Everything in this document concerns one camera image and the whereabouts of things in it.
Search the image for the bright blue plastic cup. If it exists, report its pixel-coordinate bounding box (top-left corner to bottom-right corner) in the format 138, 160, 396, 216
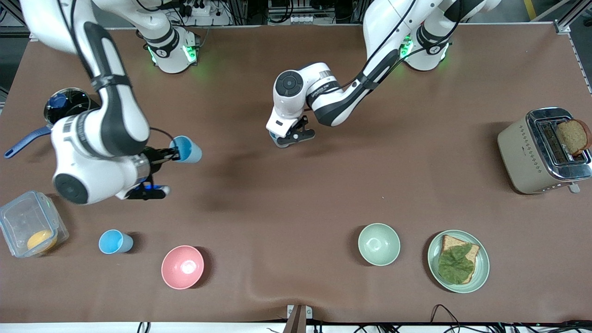
170, 136, 203, 164
98, 229, 134, 255

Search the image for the brown table cover mat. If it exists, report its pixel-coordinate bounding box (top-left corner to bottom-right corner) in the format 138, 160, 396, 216
0, 23, 592, 324

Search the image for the pink bowl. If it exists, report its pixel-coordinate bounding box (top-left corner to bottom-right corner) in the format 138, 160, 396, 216
161, 245, 205, 290

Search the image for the white connector block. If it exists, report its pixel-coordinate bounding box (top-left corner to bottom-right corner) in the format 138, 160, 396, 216
268, 12, 324, 25

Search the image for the orange round food item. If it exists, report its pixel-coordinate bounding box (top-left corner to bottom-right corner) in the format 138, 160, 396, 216
26, 230, 58, 253

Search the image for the pale green bowl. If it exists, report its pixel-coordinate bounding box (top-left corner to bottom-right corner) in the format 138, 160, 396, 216
358, 223, 401, 267

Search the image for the white power strip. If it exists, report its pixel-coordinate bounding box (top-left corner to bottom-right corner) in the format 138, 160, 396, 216
178, 0, 213, 17

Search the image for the clear plastic food container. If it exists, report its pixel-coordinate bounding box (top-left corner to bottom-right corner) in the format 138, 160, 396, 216
0, 190, 70, 259

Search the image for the brown bread slice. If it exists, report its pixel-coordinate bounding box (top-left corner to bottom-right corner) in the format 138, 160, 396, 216
437, 234, 481, 284

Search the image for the green lettuce leaf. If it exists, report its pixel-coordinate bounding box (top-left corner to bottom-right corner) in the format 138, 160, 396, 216
438, 244, 477, 284

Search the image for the beige chrome toaster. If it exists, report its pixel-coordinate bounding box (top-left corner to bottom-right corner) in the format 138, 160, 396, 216
497, 107, 592, 195

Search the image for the pale green plate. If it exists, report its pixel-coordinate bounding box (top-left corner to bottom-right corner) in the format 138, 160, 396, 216
427, 229, 490, 294

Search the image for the dark toast slice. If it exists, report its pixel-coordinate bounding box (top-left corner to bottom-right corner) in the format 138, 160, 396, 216
556, 119, 592, 156

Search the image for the black pot blue handle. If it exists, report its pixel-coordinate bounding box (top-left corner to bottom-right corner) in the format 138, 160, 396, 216
4, 87, 101, 159

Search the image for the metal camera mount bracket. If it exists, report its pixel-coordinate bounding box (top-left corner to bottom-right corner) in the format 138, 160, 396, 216
287, 304, 313, 333

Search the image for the black looped cable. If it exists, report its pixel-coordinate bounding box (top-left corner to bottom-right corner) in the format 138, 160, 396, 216
430, 304, 463, 333

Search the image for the aluminium frame profile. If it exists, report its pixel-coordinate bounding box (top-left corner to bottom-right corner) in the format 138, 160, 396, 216
556, 0, 592, 34

